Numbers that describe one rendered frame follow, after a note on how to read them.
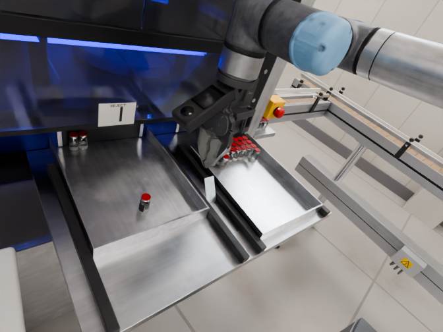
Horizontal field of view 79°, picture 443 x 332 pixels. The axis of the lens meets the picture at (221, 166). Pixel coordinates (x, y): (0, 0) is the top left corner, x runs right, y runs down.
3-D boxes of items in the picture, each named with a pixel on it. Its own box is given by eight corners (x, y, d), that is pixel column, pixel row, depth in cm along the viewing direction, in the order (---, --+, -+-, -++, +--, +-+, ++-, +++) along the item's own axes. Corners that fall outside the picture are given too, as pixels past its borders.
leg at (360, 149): (291, 225, 191) (355, 138, 145) (298, 221, 196) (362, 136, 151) (300, 235, 186) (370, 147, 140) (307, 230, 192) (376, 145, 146)
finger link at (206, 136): (219, 161, 64) (230, 127, 58) (201, 168, 60) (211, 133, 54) (209, 153, 65) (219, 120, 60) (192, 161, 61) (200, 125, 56)
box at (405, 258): (389, 258, 139) (401, 248, 133) (393, 254, 142) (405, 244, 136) (411, 278, 133) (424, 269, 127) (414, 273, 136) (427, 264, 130)
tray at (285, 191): (187, 155, 83) (190, 145, 81) (248, 143, 99) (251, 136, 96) (257, 242, 65) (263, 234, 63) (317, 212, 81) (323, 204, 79)
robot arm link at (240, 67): (248, 58, 42) (211, 40, 46) (238, 86, 45) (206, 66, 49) (273, 58, 48) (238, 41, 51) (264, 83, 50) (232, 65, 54)
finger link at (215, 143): (228, 168, 62) (240, 134, 57) (211, 176, 58) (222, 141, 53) (219, 161, 64) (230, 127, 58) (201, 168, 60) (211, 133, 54)
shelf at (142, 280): (26, 157, 66) (25, 151, 65) (236, 129, 109) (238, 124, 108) (88, 355, 41) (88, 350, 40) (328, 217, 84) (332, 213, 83)
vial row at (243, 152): (207, 162, 82) (211, 150, 80) (248, 153, 93) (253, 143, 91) (210, 166, 81) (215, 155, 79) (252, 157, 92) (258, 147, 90)
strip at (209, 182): (198, 193, 71) (204, 178, 68) (207, 191, 73) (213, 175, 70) (229, 234, 64) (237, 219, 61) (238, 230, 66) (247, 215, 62)
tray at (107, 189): (49, 148, 68) (48, 137, 65) (146, 136, 84) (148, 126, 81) (93, 259, 50) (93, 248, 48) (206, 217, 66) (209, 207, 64)
